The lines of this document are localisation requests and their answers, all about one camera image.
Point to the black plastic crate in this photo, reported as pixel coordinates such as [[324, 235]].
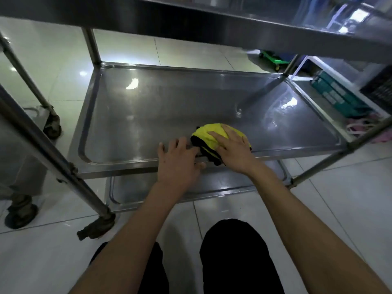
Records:
[[378, 88]]

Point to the person's left thumb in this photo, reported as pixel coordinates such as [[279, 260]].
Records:
[[201, 166]]

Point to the person's leg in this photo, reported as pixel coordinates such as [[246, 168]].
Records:
[[239, 257], [159, 272]]

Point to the pink plastic bag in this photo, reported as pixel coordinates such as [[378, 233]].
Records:
[[366, 127]]

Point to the person's right leg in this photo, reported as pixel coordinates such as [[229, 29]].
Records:
[[239, 257]]

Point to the white storage rack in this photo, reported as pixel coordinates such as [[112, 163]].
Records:
[[346, 79]]

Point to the person's left little finger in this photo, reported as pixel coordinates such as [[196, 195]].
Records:
[[161, 149]]

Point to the person's left leg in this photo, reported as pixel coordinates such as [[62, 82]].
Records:
[[159, 272]]

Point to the person's right forearm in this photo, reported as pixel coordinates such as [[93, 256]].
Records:
[[303, 235]]

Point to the person's right thumb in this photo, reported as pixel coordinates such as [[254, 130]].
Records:
[[216, 138]]

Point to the dark trolley caster wheel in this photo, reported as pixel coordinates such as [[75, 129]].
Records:
[[96, 228]]

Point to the person's left hand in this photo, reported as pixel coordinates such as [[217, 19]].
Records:
[[176, 169]]

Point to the person's left middle finger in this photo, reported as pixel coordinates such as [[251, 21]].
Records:
[[184, 143]]

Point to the green wheeled dolly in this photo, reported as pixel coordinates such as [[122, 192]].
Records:
[[272, 59]]

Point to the stainless steel trolley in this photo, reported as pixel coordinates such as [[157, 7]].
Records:
[[171, 113]]

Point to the person's right hand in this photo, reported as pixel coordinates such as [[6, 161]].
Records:
[[237, 153]]

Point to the person's left forearm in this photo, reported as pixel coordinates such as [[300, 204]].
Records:
[[137, 238]]

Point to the yellow and black cloth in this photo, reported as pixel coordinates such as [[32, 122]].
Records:
[[204, 137]]

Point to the grey metal cart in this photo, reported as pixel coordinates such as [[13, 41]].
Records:
[[21, 156]]

